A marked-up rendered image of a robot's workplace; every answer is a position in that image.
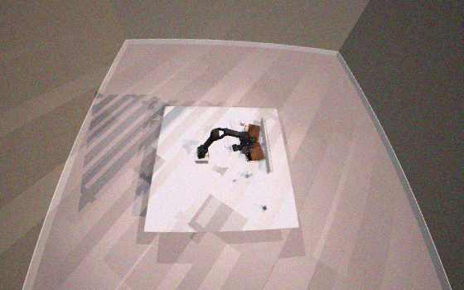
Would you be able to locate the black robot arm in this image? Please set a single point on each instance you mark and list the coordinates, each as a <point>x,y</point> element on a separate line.
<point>244,138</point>

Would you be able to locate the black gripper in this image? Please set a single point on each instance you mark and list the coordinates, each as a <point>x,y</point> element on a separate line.
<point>237,147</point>

